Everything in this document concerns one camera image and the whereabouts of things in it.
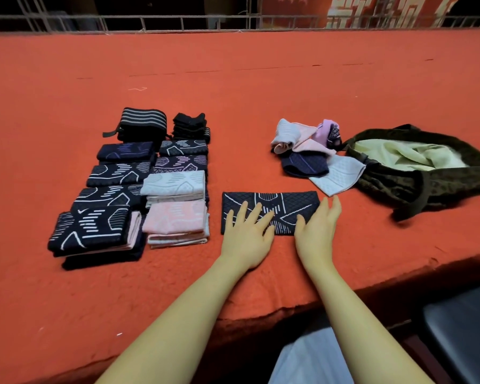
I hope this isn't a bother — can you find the person's left hand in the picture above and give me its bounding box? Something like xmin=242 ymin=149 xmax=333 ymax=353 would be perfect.
xmin=220 ymin=201 xmax=277 ymax=273

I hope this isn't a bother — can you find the person's right hand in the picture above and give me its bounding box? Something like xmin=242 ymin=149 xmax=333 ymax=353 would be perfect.
xmin=294 ymin=195 xmax=342 ymax=277

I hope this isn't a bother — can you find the single black white-patterned sock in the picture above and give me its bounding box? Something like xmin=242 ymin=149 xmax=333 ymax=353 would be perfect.
xmin=86 ymin=161 xmax=151 ymax=187
xmin=221 ymin=191 xmax=321 ymax=236
xmin=70 ymin=185 xmax=143 ymax=213

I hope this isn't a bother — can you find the single pale pink sock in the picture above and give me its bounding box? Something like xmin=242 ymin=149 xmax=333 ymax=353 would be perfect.
xmin=88 ymin=211 xmax=143 ymax=257
xmin=142 ymin=199 xmax=209 ymax=237

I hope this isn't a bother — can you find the single black purple-lined sock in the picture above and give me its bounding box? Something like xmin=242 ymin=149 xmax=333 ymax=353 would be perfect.
xmin=152 ymin=154 xmax=209 ymax=174

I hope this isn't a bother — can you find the single black grey-striped sock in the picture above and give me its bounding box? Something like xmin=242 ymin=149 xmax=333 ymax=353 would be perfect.
xmin=160 ymin=139 xmax=209 ymax=157

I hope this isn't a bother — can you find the single navy purple-cuffed sock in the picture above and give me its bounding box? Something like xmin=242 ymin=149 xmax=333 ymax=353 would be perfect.
xmin=61 ymin=223 xmax=147 ymax=272

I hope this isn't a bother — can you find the single navy blue-lined sock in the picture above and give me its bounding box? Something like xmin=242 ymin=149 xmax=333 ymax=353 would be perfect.
xmin=97 ymin=141 xmax=155 ymax=163

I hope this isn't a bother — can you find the single black white-lined sock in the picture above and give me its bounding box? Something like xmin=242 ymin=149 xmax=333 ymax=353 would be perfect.
xmin=48 ymin=207 xmax=131 ymax=255

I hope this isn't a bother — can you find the person's right forearm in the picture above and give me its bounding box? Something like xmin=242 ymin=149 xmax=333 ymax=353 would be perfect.
xmin=308 ymin=263 xmax=435 ymax=384

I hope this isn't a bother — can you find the person's left forearm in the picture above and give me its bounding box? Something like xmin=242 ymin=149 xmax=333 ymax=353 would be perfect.
xmin=96 ymin=255 xmax=249 ymax=384

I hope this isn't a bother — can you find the person's pale blue clothing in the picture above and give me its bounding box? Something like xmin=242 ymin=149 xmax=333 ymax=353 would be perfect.
xmin=268 ymin=327 xmax=355 ymax=384

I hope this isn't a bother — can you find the single navy striped sock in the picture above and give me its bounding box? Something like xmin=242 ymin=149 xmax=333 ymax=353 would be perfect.
xmin=280 ymin=151 xmax=331 ymax=179

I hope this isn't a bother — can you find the heap of dark patterned socks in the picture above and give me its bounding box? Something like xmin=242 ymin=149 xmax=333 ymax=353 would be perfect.
xmin=270 ymin=118 xmax=342 ymax=157

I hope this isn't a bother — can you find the dark grey seat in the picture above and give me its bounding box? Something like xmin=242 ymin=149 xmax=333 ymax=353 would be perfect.
xmin=422 ymin=284 xmax=480 ymax=384

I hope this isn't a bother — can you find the red banner with white print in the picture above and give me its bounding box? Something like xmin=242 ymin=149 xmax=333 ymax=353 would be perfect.
xmin=260 ymin=0 xmax=465 ymax=29

